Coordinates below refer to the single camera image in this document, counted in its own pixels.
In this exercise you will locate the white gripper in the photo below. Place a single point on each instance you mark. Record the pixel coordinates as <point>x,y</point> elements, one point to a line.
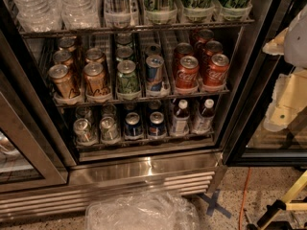
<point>296,43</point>

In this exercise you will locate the pepsi can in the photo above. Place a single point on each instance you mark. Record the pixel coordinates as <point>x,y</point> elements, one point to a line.
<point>130,107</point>
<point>133,127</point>
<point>157,125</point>
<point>154,106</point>

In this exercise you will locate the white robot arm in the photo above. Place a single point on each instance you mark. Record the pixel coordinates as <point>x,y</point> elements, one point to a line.
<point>291,43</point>

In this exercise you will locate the front right coca-cola can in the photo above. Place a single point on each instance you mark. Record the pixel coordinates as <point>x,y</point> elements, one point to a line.
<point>216,70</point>

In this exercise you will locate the coca-cola can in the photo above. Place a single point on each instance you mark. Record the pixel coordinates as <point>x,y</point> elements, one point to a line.
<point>183,49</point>
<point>187,71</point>
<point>211,48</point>
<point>216,70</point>
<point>202,36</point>

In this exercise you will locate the middle right coca-cola can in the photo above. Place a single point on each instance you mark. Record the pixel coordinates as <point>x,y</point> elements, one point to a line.
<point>211,48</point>

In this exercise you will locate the rear right coca-cola can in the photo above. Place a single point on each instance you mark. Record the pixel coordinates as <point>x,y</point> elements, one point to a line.
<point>202,36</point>

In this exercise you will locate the front left coca-cola can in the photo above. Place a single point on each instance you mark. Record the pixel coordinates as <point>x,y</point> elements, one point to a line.
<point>187,71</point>

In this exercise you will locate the tall green can right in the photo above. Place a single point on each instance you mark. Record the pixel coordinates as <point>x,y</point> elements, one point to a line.
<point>231,10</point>

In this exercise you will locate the rear left coca-cola can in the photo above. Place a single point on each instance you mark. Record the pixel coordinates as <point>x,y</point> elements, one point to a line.
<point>183,49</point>

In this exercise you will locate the tall green can left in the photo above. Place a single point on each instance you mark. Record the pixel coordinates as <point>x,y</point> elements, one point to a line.
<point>197,10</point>

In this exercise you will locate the front blue red bull can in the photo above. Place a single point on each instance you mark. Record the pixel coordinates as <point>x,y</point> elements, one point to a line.
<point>154,72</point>

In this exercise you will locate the rear blue can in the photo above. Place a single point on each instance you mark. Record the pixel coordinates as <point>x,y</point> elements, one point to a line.
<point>152,49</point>

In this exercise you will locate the front green can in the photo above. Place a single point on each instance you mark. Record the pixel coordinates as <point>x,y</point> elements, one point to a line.
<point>127,79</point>

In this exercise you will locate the middle green can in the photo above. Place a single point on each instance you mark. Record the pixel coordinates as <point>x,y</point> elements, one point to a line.
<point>124,53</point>

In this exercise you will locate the rear green can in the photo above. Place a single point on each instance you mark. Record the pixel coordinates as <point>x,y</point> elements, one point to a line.
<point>123,40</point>

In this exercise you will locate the silver can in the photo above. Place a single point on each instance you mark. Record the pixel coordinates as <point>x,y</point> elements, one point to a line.
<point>109,110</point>
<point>84,131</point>
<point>84,112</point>
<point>109,130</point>

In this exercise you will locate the stainless steel glass-door fridge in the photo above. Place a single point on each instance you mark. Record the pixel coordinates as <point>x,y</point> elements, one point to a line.
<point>45,171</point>

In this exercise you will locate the gold can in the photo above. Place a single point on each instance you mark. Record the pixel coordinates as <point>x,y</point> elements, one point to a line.
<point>95,77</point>
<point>95,55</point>
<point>64,81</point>
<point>64,57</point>
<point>68,43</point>

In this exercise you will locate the rear left silver can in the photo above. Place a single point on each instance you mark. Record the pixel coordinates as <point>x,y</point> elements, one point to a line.
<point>84,112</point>

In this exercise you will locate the front left silver can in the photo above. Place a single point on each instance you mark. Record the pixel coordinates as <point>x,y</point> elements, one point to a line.
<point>84,131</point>

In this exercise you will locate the rear left gold can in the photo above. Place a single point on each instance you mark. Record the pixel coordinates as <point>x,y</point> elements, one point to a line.
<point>68,43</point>

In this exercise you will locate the middle left gold can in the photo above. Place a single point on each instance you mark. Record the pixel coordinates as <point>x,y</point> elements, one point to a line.
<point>64,57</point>

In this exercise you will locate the front left gold can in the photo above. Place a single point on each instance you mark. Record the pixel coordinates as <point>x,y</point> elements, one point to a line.
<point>64,81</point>

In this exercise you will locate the right white-cap bottle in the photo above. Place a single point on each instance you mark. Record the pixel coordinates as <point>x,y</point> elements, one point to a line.
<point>203,117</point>

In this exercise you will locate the white-cap bottle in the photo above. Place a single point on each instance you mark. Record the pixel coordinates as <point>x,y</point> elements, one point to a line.
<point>180,117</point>
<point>203,117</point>

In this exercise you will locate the left white-cap bottle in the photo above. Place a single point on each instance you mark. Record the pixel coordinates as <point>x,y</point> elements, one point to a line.
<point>180,117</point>

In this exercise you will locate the yellow black stand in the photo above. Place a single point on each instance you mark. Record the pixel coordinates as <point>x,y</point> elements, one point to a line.
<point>289,203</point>

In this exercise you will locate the blue tape cross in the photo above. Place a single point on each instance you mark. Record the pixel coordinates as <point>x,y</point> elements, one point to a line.
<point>213,204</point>

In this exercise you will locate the clear plastic bin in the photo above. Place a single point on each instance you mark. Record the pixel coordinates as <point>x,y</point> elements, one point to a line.
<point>142,211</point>

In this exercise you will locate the clear water bottle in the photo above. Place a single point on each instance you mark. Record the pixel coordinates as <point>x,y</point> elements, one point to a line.
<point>80,14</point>
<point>36,16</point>

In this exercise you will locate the left clear water bottle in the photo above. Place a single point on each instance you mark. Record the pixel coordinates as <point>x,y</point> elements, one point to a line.
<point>36,16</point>

